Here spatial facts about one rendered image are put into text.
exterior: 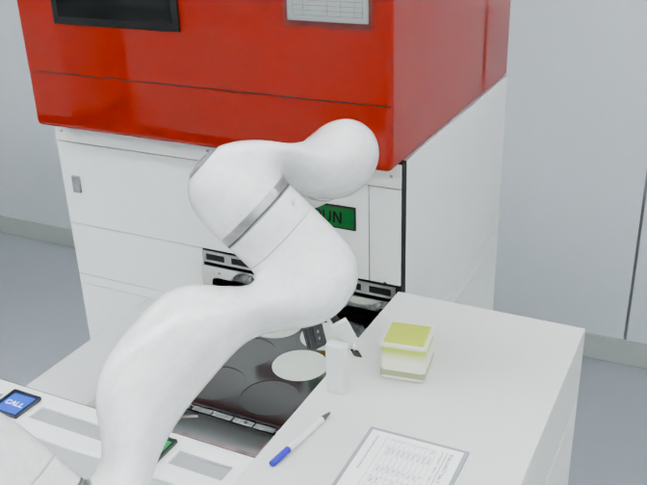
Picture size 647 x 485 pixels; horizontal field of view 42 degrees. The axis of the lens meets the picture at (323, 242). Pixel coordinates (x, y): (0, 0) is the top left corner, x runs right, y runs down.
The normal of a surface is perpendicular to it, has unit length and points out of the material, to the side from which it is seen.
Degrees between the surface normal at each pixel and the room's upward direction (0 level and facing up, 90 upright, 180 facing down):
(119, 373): 40
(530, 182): 90
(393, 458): 0
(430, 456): 0
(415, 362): 90
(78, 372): 0
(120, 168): 90
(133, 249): 90
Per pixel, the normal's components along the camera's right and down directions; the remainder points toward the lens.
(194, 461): -0.03, -0.91
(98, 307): -0.44, 0.39
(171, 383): 0.60, -0.01
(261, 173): 0.56, -0.36
